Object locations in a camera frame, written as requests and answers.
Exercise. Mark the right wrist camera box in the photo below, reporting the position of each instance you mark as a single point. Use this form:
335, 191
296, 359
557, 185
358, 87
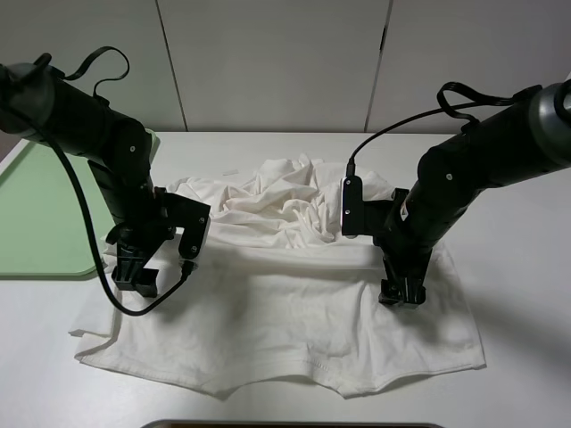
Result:
360, 217

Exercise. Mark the green plastic tray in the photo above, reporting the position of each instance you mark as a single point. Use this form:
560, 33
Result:
42, 230

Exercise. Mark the white short sleeve shirt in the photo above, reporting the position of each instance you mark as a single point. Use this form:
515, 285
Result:
279, 293

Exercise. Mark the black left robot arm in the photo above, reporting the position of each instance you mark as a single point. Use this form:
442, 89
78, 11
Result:
39, 104

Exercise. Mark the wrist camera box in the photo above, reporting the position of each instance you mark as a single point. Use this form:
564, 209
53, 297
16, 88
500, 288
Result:
360, 217
191, 216

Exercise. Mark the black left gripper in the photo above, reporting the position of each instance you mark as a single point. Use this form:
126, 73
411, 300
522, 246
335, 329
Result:
135, 238

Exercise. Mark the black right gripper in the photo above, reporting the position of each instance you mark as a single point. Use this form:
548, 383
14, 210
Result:
406, 256

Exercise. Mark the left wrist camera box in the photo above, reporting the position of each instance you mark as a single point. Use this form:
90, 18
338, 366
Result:
191, 216

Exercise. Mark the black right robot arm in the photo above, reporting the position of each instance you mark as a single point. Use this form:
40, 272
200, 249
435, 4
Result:
503, 142

